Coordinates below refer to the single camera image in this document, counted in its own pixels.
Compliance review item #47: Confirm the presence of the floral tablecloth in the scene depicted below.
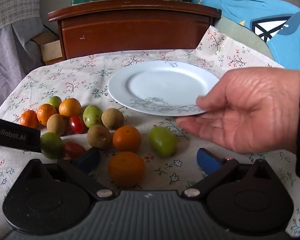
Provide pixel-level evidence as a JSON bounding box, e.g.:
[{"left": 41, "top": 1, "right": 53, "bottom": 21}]
[{"left": 0, "top": 25, "right": 300, "bottom": 238}]

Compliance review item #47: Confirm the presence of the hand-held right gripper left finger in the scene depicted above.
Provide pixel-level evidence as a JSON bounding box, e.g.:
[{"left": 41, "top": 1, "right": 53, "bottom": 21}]
[{"left": 22, "top": 147, "right": 113, "bottom": 200}]

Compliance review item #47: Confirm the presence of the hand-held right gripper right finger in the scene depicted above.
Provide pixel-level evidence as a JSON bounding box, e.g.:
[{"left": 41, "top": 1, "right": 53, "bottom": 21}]
[{"left": 181, "top": 147, "right": 277, "bottom": 200}]

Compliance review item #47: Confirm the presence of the brown kiwi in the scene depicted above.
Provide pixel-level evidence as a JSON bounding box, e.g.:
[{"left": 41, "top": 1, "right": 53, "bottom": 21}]
[
  {"left": 47, "top": 114, "right": 67, "bottom": 137},
  {"left": 101, "top": 108, "right": 125, "bottom": 130},
  {"left": 87, "top": 124, "right": 113, "bottom": 151}
]

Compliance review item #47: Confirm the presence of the blue printed cushion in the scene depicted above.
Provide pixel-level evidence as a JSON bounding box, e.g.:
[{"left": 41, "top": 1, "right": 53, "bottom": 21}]
[{"left": 191, "top": 0, "right": 300, "bottom": 70}]

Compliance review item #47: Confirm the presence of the small green jujube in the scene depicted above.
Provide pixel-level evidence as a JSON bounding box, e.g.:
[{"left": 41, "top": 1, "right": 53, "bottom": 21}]
[{"left": 49, "top": 96, "right": 62, "bottom": 109}]

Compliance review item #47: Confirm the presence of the red cherry tomato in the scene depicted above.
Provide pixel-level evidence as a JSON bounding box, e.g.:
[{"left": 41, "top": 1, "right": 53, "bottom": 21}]
[
  {"left": 62, "top": 142, "right": 86, "bottom": 160},
  {"left": 69, "top": 115, "right": 85, "bottom": 134}
]

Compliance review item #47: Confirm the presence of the olive green cushion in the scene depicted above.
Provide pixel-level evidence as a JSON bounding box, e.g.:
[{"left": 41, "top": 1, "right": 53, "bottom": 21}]
[{"left": 214, "top": 15, "right": 274, "bottom": 62}]

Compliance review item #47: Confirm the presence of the brown cardboard box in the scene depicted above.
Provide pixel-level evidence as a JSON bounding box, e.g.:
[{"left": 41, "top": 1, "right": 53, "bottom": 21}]
[{"left": 31, "top": 24, "right": 63, "bottom": 66}]

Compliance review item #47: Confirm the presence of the brown wooden cabinet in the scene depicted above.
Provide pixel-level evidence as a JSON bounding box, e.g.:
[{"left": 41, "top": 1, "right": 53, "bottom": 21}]
[{"left": 47, "top": 0, "right": 222, "bottom": 60}]

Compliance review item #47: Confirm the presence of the orange mandarin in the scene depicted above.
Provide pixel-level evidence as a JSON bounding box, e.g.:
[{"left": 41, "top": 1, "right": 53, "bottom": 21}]
[
  {"left": 20, "top": 110, "right": 39, "bottom": 129},
  {"left": 59, "top": 98, "right": 82, "bottom": 118},
  {"left": 108, "top": 151, "right": 146, "bottom": 187},
  {"left": 112, "top": 126, "right": 142, "bottom": 153},
  {"left": 37, "top": 103, "right": 57, "bottom": 126}
]

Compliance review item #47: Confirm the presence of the white plate with rose print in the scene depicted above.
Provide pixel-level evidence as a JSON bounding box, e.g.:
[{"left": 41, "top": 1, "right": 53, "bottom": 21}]
[{"left": 107, "top": 60, "right": 220, "bottom": 117}]

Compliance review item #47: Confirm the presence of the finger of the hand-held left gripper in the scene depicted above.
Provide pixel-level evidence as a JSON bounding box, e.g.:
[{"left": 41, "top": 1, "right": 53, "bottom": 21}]
[{"left": 0, "top": 116, "right": 42, "bottom": 153}]

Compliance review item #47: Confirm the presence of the grey checked cloth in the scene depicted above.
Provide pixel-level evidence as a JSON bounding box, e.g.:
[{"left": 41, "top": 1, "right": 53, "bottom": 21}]
[{"left": 0, "top": 21, "right": 59, "bottom": 117}]

